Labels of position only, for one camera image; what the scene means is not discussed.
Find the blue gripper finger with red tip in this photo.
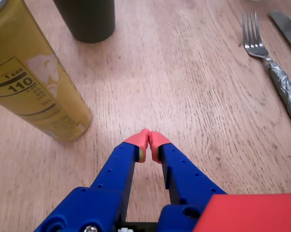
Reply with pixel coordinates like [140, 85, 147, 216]
[148, 131, 227, 232]
[34, 129, 150, 232]

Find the fork with taped handle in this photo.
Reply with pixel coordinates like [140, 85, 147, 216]
[242, 11, 291, 134]

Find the dark gray glass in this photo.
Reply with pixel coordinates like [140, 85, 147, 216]
[53, 0, 116, 44]

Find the yellow drink can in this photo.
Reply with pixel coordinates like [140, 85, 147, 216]
[0, 0, 92, 142]

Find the knife with taped handle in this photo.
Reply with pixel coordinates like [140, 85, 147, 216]
[270, 10, 291, 58]

